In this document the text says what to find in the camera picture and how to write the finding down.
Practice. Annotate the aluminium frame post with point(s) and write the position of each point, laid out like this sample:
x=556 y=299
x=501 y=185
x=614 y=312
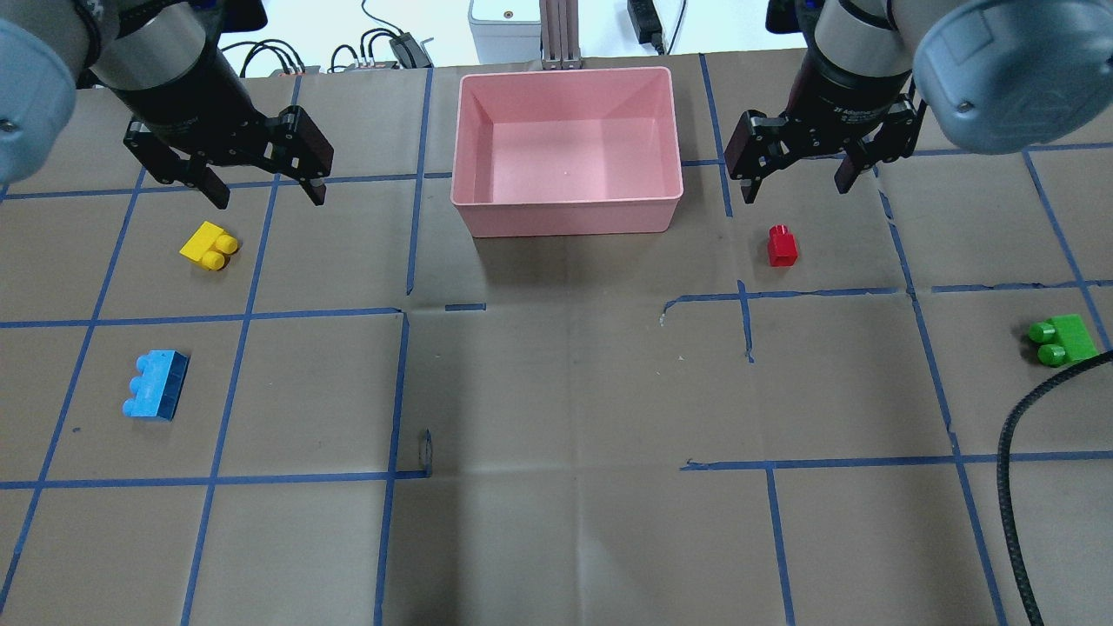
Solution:
x=560 y=40

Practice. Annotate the black power adapter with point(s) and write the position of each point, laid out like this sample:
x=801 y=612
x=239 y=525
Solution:
x=646 y=23

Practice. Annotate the pink plastic box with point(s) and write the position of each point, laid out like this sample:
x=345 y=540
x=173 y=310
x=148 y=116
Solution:
x=567 y=153

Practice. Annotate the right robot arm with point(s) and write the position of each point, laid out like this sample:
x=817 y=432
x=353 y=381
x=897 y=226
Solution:
x=998 y=76

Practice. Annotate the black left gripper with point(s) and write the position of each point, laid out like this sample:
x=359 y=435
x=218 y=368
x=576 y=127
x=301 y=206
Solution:
x=193 y=103

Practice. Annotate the red toy block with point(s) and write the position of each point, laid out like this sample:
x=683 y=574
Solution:
x=782 y=250

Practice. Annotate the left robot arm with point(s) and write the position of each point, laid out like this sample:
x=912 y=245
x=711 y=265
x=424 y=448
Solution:
x=162 y=60

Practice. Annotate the grey box device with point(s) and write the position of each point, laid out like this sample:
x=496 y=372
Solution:
x=505 y=31

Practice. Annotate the yellow toy block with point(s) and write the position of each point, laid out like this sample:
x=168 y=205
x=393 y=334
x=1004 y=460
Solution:
x=210 y=247

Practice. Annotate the green toy block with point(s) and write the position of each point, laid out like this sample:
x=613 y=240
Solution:
x=1061 y=340

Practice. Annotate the blue toy block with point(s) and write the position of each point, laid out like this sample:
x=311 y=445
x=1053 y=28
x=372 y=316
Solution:
x=155 y=392

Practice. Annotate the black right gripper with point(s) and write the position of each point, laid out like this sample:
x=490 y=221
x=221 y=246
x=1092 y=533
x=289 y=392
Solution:
x=848 y=96

